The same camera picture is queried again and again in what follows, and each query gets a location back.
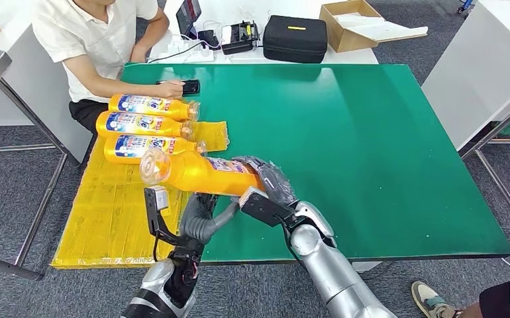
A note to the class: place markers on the person's right hand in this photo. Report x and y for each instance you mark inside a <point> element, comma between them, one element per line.
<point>169,90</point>

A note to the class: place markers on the person's left hand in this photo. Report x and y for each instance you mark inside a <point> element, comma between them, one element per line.
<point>138,55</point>

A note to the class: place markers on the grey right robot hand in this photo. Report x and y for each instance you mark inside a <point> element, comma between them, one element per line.
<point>272,180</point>

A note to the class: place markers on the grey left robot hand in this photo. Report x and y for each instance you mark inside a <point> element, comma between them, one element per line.
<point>202,221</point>

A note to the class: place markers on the orange detergent bottle clear cap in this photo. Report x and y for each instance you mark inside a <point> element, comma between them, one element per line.
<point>149,105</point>
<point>141,125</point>
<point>149,147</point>
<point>202,173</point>

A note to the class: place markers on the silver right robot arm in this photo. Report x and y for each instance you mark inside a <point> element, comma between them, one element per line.
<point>334,272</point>

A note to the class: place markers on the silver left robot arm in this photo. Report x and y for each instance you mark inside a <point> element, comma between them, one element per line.
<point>163,285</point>

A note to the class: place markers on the person's left forearm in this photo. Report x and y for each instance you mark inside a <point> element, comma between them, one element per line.
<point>156,37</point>

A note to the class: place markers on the person's right forearm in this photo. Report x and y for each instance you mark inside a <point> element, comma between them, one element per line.
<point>114,85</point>

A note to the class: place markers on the black smartphone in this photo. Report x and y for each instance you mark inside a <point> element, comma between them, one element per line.
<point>191,86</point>

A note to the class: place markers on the white power strip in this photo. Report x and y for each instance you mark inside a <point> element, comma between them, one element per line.
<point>201,56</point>

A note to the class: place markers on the person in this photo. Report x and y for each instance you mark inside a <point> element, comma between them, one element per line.
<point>500,298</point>
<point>92,44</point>

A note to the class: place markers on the black tablet computer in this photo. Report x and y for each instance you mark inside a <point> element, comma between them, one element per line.
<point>188,16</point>

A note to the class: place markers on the black power adapter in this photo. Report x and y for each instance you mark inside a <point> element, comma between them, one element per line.
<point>209,39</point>

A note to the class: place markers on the yellow plastic sheet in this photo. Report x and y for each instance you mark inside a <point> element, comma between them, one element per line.
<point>106,210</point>

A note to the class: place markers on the white table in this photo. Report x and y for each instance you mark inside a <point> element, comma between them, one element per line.
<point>281,9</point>
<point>479,61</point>
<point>22,103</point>

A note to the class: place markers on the black zip carrying case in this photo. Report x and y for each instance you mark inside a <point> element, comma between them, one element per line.
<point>295,41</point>

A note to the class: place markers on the open cardboard box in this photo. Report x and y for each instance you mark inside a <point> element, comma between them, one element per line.
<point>346,43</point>

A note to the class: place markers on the white paper sheet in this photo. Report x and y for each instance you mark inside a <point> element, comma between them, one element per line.
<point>389,33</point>

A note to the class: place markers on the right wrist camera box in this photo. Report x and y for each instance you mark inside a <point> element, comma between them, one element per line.
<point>264,206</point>

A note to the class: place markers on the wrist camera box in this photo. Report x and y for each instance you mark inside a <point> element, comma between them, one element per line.
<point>156,199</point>
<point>264,206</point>

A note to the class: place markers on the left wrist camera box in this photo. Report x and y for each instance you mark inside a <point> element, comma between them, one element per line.
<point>156,199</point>

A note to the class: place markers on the blue wheeled frame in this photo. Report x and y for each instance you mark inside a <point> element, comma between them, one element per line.
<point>465,5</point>

